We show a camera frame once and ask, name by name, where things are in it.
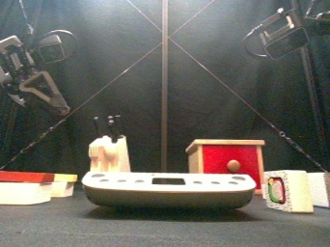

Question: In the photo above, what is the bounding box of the wooden drawer cabinet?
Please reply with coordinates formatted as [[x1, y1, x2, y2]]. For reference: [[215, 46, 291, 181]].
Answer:
[[184, 138, 267, 196]]

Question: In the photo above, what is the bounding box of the red drawer with wooden knob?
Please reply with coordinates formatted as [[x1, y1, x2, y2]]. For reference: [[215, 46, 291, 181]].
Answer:
[[201, 144, 263, 190]]

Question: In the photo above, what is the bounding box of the wooden toy knife block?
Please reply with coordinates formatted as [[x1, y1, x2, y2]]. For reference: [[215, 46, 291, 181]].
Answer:
[[87, 134, 132, 174]]

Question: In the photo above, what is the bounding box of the white box with yellow lid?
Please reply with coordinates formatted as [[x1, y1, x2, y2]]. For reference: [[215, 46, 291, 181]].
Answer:
[[49, 173, 80, 199]]

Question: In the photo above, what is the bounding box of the white box with red lid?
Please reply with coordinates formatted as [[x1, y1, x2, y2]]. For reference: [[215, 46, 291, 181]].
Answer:
[[0, 170, 56, 206]]

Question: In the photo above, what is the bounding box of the white toy kitchen scale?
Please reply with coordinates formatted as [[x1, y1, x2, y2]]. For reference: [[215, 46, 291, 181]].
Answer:
[[80, 170, 258, 209]]

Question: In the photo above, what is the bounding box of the plain white box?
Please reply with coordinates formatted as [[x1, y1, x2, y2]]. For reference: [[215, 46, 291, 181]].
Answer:
[[307, 171, 330, 209]]

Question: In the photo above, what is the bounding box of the white speckled box with window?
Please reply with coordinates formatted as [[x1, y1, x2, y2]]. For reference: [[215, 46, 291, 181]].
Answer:
[[262, 169, 315, 214]]

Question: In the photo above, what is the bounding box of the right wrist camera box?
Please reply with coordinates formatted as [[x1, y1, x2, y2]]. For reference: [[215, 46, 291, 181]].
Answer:
[[262, 26, 311, 62]]

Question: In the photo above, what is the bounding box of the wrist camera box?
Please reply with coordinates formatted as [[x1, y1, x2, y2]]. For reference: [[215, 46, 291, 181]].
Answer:
[[262, 26, 311, 62], [34, 33, 71, 65]]

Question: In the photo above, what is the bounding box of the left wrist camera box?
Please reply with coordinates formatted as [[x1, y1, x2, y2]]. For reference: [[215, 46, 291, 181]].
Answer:
[[34, 33, 71, 65]]

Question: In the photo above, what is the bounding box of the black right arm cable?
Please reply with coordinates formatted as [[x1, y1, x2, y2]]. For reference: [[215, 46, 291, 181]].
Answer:
[[240, 26, 271, 60]]

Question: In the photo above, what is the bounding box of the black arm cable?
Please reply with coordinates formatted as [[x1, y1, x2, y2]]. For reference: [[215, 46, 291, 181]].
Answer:
[[40, 28, 80, 64], [240, 26, 271, 60]]

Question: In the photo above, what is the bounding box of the black toy knife handle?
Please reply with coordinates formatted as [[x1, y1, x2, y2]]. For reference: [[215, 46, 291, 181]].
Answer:
[[105, 115, 120, 145], [113, 114, 124, 137], [92, 116, 104, 139]]

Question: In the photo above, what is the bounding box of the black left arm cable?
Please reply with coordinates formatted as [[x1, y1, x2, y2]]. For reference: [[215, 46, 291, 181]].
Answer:
[[40, 28, 80, 64]]

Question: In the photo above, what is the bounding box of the vertical metal frame pole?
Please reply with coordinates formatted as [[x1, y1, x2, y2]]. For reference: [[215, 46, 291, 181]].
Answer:
[[160, 0, 169, 174]]

